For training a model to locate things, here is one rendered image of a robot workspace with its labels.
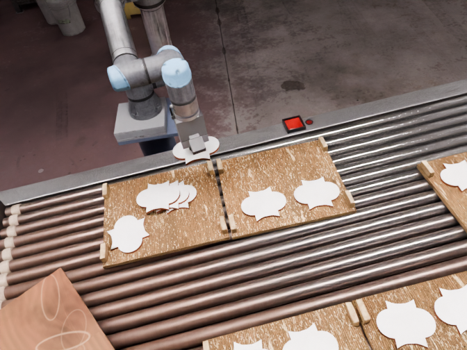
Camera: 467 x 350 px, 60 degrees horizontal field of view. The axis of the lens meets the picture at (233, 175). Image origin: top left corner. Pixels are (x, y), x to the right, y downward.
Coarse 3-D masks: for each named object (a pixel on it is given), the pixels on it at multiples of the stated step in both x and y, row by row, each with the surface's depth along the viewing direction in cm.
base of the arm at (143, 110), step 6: (150, 96) 174; (156, 96) 179; (132, 102) 174; (138, 102) 173; (144, 102) 173; (150, 102) 175; (156, 102) 177; (132, 108) 176; (138, 108) 174; (144, 108) 174; (150, 108) 175; (156, 108) 179; (162, 108) 182; (132, 114) 177; (138, 114) 176; (144, 114) 176; (150, 114) 176; (156, 114) 178; (138, 120) 178
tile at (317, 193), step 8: (304, 184) 139; (312, 184) 138; (320, 184) 138; (328, 184) 138; (296, 192) 137; (304, 192) 136; (312, 192) 136; (320, 192) 136; (328, 192) 135; (336, 192) 135; (296, 200) 135; (304, 200) 134; (312, 200) 134; (320, 200) 133; (328, 200) 133; (312, 208) 132
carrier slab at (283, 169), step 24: (312, 144) 153; (240, 168) 149; (264, 168) 147; (288, 168) 146; (312, 168) 145; (240, 192) 141; (288, 192) 139; (240, 216) 134; (288, 216) 132; (312, 216) 131; (336, 216) 131
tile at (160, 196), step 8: (160, 184) 144; (168, 184) 144; (144, 192) 142; (152, 192) 142; (160, 192) 142; (168, 192) 141; (176, 192) 141; (136, 200) 140; (144, 200) 140; (152, 200) 140; (160, 200) 139; (168, 200) 139; (176, 200) 139; (152, 208) 137; (160, 208) 137; (168, 208) 136
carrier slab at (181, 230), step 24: (192, 168) 152; (120, 192) 148; (216, 192) 142; (120, 216) 140; (144, 216) 139; (168, 216) 138; (192, 216) 137; (216, 216) 135; (144, 240) 132; (168, 240) 131; (192, 240) 130; (216, 240) 129; (120, 264) 128
